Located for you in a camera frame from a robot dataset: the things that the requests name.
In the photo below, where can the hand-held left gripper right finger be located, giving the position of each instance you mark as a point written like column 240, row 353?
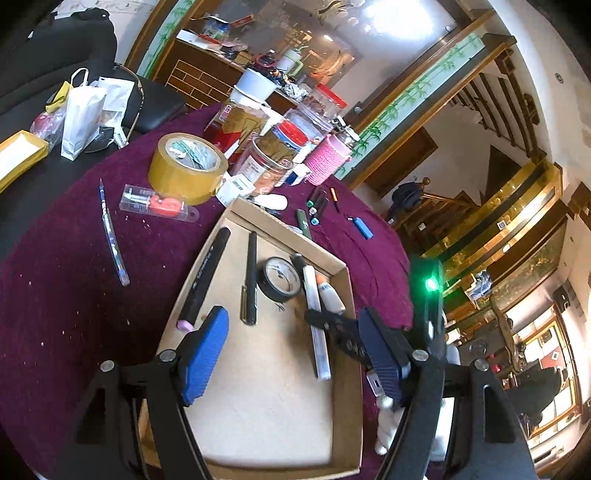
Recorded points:
column 383, row 360

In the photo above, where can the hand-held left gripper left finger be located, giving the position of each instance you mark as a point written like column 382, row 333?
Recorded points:
column 205, row 355

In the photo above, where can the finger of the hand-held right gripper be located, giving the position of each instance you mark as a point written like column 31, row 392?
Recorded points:
column 337, row 330

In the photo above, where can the white correction pen orange tip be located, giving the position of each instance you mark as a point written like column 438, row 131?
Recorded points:
column 330, row 295

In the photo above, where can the white marker grey cap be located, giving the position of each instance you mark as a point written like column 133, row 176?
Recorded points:
column 310, row 288

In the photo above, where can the black tape roll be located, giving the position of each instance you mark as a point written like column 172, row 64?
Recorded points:
column 272, row 295

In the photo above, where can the shallow cardboard box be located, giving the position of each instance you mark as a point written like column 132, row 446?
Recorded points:
column 277, row 392

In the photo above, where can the black marker pink cap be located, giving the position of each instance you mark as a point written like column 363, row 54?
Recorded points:
column 207, row 272

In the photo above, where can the black pen with clip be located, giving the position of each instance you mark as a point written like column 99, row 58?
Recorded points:
column 251, row 272

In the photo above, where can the white square charger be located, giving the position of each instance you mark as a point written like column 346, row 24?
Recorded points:
column 387, row 429

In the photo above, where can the blue cylindrical battery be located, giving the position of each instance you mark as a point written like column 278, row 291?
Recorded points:
column 363, row 228

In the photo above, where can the dark green pen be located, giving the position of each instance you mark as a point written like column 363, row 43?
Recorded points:
column 303, row 224

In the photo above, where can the wooden stair railing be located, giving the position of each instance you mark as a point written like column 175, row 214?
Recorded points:
column 443, row 201

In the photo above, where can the dark hanging jacket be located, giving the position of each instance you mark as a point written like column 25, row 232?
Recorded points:
column 406, row 198

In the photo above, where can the black marker blue cap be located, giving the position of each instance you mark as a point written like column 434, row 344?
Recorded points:
column 321, row 210

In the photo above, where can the gold framed cabinet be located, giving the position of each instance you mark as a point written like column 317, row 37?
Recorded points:
column 508, row 217

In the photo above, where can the black marker green cap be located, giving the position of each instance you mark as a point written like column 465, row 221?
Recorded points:
column 315, row 201

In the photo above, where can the white eraser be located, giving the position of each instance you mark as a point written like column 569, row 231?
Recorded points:
column 274, row 201

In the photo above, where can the blue patterned pen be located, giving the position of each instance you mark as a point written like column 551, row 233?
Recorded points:
column 113, row 235

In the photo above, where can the packaged orange item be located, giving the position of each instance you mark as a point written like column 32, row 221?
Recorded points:
column 161, row 205

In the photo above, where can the brown wooden door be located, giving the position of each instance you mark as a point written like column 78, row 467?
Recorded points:
column 406, row 157

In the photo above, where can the small blue white box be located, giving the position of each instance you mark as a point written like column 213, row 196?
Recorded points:
column 300, row 174

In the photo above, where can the pink knitted bottle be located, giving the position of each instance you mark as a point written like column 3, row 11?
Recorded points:
column 325, row 159

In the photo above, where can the yellow tape roll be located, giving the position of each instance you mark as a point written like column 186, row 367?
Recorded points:
column 175, row 184

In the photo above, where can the clear jar orange label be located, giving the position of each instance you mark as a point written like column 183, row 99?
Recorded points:
column 263, row 170

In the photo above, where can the blue red lidded jar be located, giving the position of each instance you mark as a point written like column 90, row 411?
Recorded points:
column 291, row 134

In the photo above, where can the clear jar blue label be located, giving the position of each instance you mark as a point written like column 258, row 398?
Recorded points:
column 309, row 121

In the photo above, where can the bamboo print panel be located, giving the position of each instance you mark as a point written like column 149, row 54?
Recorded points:
column 415, row 92

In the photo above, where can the clear jar red lid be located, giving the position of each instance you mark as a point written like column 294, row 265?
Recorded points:
column 323, row 99

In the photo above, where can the white plastic tub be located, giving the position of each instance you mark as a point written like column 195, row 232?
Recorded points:
column 254, row 85

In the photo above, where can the white paper bag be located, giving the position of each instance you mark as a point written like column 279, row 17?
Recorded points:
column 117, row 97
column 83, row 120

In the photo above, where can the wooden cabinet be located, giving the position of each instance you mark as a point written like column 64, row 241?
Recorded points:
column 194, row 85

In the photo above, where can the flat yellow box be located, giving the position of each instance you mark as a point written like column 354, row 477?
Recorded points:
column 18, row 154

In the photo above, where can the pink plastic item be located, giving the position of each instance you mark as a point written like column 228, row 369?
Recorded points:
column 44, row 123

